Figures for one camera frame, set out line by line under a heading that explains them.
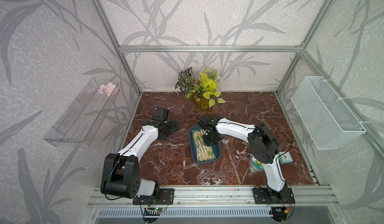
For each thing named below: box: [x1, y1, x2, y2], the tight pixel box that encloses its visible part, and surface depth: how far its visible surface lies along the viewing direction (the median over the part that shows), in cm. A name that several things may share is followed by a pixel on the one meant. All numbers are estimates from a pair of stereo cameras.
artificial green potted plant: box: [175, 67, 225, 110], surface depth 96 cm
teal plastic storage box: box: [188, 124, 221, 165], surface depth 89 cm
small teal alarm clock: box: [278, 151, 293, 164], surface depth 86 cm
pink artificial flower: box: [97, 82, 117, 97], surface depth 78 cm
